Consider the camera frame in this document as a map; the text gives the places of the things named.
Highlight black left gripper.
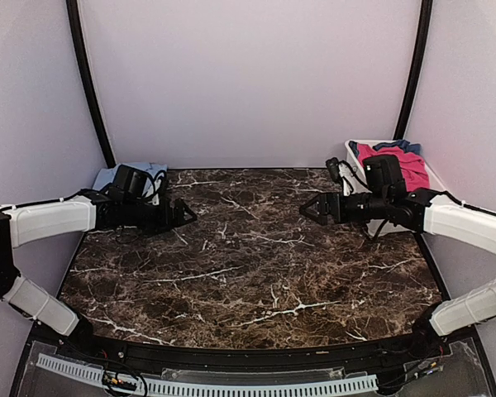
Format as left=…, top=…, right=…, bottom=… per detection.
left=123, top=198, right=197, bottom=237

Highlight pink trousers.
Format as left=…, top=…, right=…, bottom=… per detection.
left=357, top=144, right=430, bottom=192

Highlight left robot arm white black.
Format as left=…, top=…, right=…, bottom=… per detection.
left=0, top=164, right=197, bottom=361

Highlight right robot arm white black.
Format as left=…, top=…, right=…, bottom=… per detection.
left=299, top=155, right=496, bottom=359

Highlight white plastic laundry bin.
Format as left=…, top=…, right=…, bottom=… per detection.
left=344, top=140, right=445, bottom=237

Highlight folded light blue shirt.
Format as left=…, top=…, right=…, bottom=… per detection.
left=93, top=162, right=168, bottom=202

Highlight dark blue garment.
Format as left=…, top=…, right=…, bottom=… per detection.
left=348, top=140, right=422, bottom=158

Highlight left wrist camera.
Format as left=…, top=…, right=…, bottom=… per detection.
left=141, top=170, right=168, bottom=205

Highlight black front rail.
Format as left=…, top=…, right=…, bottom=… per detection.
left=47, top=335, right=441, bottom=374

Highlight white slotted cable duct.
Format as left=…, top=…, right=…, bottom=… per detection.
left=36, top=353, right=378, bottom=396

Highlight right black corner post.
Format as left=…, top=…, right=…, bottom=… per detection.
left=393, top=0, right=433, bottom=140

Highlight black corner post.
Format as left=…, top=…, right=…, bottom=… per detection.
left=65, top=0, right=116, bottom=168
left=393, top=0, right=433, bottom=140

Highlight left black corner post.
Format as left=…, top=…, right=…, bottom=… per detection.
left=65, top=0, right=116, bottom=168

